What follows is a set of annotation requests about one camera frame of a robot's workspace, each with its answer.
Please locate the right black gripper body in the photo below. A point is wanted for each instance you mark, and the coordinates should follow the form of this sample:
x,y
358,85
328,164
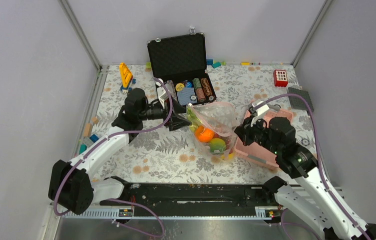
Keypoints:
x,y
256,132

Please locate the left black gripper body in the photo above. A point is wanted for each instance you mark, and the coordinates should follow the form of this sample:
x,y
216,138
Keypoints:
x,y
166,110

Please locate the green celery stalk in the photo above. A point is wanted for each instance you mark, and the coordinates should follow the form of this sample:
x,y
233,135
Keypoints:
x,y
192,118

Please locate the orange fruit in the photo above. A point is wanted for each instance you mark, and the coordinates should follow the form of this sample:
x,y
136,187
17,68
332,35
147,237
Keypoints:
x,y
203,134

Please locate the clear pink zip bag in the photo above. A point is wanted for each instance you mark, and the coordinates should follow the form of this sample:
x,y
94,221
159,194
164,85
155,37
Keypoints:
x,y
221,118

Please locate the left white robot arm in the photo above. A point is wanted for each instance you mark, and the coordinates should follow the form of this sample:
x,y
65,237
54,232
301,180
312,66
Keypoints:
x,y
71,188

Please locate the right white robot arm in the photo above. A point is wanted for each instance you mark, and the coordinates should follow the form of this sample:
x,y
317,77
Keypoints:
x,y
329,216

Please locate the pink plastic basket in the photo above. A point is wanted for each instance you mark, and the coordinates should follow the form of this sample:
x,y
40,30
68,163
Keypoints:
x,y
257,154

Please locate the blue card deck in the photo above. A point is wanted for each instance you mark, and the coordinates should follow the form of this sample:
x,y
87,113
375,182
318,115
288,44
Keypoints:
x,y
187,96

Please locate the yellow poker chip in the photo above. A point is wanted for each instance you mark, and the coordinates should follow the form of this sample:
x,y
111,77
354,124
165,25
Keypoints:
x,y
179,87

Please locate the floral tablecloth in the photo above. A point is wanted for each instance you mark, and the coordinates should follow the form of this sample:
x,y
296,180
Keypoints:
x,y
163,156

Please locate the grey building baseplate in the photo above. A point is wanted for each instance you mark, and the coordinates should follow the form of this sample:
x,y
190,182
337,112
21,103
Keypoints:
x,y
297,103

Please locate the black poker chip case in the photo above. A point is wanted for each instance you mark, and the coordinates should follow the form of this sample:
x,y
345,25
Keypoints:
x,y
182,58

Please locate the yellow toy ladder cart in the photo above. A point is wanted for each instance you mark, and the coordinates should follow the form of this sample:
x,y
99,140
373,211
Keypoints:
x,y
126,77

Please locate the red grid block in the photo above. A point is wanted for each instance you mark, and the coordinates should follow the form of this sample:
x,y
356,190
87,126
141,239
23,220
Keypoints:
x,y
280,78

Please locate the teal toy block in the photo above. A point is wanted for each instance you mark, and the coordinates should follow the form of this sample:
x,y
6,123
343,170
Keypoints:
x,y
216,65

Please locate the blue toy block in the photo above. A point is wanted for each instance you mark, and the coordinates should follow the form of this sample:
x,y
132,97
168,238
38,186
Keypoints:
x,y
94,138

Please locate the wooden toy block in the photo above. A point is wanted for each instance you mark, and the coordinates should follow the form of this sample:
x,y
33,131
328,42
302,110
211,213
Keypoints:
x,y
87,130

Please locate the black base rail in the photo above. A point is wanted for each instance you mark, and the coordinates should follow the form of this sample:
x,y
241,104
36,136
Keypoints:
x,y
198,200

